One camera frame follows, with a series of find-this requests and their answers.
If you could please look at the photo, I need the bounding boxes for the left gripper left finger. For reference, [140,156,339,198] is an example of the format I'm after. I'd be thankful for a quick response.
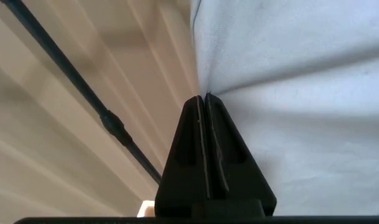
[154,95,212,218]

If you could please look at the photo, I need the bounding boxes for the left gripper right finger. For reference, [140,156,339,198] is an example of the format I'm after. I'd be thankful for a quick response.
[204,92,278,218]

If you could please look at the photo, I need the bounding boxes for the pale grey shorts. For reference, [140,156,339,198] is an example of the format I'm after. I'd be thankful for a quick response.
[190,0,379,217]

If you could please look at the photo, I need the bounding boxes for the black clothes rack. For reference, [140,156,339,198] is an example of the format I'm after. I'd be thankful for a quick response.
[0,0,162,185]

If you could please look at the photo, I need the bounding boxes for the beige curtain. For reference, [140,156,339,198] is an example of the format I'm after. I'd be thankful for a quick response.
[0,0,202,218]

